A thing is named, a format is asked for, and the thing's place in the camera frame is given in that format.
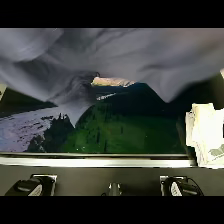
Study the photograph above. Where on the grey T-shirt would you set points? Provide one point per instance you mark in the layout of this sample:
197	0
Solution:
140	53

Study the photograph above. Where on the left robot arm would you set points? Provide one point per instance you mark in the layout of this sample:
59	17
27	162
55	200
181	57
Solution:
31	187

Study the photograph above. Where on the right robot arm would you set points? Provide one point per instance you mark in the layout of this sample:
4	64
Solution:
181	188

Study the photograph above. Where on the white T-shirt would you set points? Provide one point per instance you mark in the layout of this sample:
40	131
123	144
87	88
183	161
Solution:
206	133

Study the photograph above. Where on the silver frame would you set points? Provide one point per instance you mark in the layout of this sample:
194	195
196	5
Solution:
100	162

